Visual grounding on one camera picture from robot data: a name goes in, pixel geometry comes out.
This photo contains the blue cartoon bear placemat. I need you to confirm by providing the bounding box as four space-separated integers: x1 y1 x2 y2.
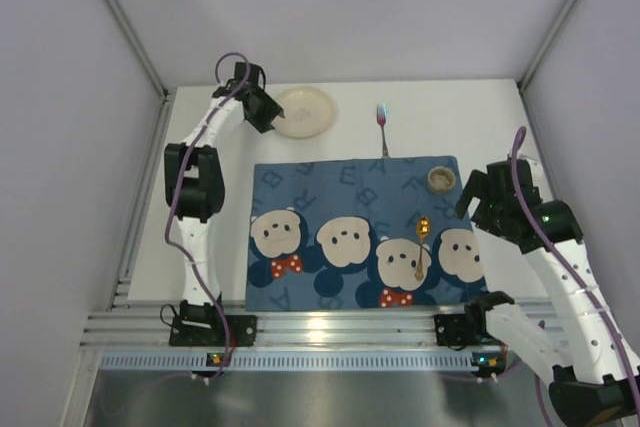
245 156 487 312

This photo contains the cream round plate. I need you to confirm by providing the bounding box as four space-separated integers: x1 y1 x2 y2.
273 85 336 139

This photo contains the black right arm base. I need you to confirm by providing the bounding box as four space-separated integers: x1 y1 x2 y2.
433 314 501 351

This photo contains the aluminium frame post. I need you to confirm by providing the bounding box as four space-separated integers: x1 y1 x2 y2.
101 0 169 98
516 0 581 94

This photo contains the left aluminium frame post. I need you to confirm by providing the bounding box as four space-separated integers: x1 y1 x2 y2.
101 0 169 98

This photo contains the iridescent fork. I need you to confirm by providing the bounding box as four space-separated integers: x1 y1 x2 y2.
376 104 390 158

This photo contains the aluminium mounting rail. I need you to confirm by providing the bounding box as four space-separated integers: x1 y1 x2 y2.
80 278 463 351

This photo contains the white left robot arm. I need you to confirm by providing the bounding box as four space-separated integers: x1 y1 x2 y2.
163 53 284 310

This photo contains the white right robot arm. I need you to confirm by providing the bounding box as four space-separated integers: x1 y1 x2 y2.
454 157 639 426

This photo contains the right aluminium frame post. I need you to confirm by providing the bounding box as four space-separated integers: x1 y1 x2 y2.
516 0 581 94

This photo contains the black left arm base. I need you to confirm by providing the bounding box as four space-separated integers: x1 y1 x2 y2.
169 315 257 347

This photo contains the gold spoon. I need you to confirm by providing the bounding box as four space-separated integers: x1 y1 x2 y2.
415 216 431 281

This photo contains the perforated cable duct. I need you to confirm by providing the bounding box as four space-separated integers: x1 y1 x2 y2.
100 350 504 372

